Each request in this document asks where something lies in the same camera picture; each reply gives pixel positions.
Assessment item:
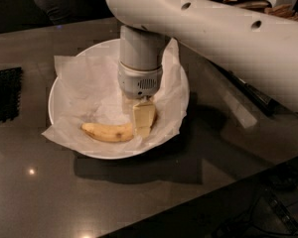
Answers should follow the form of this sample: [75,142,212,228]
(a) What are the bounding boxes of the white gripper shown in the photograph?
[118,62,163,139]

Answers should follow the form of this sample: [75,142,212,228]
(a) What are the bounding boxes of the yellow banana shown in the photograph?
[80,122,137,143]

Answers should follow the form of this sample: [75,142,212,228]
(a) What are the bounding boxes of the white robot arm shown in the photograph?
[106,0,298,112]

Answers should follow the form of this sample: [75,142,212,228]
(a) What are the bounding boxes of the white bowl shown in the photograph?
[47,38,191,161]

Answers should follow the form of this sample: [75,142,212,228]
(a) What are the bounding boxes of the white paper liner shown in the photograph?
[41,38,191,152]

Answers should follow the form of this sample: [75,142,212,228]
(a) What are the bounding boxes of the person in dark clothes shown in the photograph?
[34,0,112,25]

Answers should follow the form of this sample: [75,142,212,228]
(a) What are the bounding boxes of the black condiment caddy rack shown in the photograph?
[213,62,279,117]

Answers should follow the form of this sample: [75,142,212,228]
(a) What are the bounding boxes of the black grid mat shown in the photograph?
[0,67,23,123]

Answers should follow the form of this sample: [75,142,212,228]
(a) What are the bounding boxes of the black napkin dispenser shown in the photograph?
[215,0,271,12]

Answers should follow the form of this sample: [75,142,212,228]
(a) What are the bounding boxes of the black cables under table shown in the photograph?
[212,169,298,238]

